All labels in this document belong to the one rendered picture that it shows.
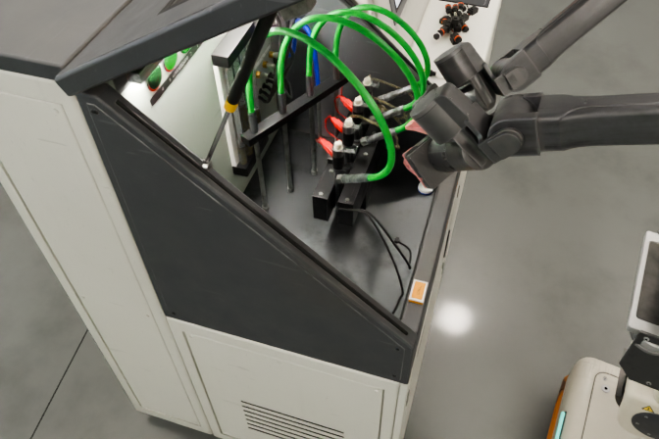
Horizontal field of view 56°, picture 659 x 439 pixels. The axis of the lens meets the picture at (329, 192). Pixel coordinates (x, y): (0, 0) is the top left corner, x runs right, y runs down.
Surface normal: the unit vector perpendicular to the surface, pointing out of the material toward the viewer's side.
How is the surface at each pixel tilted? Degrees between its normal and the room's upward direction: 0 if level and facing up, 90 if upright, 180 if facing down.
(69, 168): 90
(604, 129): 81
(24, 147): 90
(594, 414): 0
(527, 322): 0
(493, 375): 0
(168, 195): 90
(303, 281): 90
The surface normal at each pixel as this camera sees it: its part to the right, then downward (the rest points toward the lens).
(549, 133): -0.38, 0.57
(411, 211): -0.02, -0.68
